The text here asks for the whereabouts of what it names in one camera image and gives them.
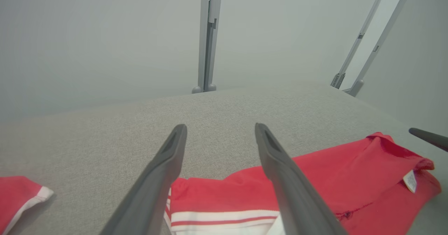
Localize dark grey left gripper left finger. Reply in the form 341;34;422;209
100;124;188;235

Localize red garment with white trim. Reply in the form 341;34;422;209
0;176;54;235

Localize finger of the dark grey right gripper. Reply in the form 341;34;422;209
409;127;448;152

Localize red jersey with striped cuffs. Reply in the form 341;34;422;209
164;132;442;235

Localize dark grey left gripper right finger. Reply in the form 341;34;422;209
255;123;347;235

